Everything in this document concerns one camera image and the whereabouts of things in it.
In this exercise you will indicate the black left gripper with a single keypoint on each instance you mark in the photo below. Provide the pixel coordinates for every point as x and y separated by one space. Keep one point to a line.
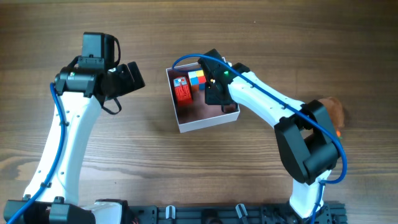
130 84

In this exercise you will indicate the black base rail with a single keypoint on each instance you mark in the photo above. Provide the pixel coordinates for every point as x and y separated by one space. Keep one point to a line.
265 214

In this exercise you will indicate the colourful puzzle cube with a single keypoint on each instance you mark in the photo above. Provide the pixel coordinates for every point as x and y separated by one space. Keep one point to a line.
197 80

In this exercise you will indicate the red toy fire truck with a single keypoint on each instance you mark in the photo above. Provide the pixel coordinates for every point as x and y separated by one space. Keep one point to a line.
182 91

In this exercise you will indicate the brown plush toy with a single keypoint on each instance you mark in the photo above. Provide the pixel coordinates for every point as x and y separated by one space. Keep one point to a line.
336 112

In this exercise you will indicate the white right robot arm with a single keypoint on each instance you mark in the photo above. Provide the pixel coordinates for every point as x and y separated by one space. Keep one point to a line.
308 145

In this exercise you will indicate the white cardboard box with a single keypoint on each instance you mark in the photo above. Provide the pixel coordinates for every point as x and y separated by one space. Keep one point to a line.
198 115

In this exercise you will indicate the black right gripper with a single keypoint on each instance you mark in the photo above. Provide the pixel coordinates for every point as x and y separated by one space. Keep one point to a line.
216 96

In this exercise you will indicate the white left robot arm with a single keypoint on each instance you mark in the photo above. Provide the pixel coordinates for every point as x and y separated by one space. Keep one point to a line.
52 195

